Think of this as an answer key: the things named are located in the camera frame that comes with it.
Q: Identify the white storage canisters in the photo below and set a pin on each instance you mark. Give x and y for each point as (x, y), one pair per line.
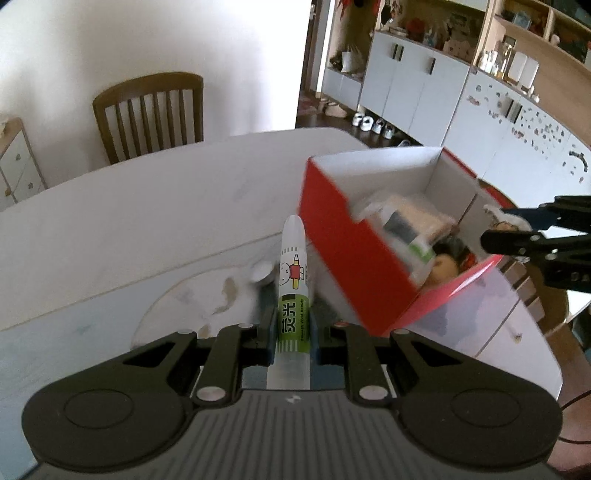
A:
(521, 69)

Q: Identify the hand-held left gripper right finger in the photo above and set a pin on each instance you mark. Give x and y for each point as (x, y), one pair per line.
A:
(318, 344)

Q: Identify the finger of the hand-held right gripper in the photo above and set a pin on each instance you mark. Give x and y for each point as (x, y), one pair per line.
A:
(531, 214)
(512, 242)

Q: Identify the small white drawer cabinet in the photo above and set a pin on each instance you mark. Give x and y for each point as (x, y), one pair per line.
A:
(18, 166)

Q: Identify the white green glue tube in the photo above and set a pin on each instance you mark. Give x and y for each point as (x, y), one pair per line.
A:
(293, 300)

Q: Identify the white plastic bag orange print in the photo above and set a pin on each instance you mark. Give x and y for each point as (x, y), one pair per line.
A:
(401, 226)

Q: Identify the small doll figure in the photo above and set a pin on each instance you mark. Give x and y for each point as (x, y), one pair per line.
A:
(501, 220)

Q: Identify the doll with brown hair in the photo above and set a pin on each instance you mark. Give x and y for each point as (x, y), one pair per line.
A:
(445, 263)

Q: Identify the red cardboard box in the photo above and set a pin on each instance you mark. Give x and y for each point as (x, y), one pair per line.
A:
(351, 240)

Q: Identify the row of shoes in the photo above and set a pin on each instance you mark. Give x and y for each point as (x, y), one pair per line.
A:
(369, 123)

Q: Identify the round silver cap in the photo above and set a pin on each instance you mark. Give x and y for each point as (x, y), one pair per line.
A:
(262, 272)

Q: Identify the beige bag on shelf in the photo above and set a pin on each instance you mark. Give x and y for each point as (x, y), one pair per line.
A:
(349, 60)

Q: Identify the wooden slat-back chair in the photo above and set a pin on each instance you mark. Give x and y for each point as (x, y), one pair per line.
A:
(152, 120)

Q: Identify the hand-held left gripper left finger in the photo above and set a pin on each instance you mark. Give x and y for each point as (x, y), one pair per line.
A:
(267, 339)

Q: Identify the white and wood wall cabinet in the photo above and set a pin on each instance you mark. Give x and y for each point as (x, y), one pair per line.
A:
(461, 92)

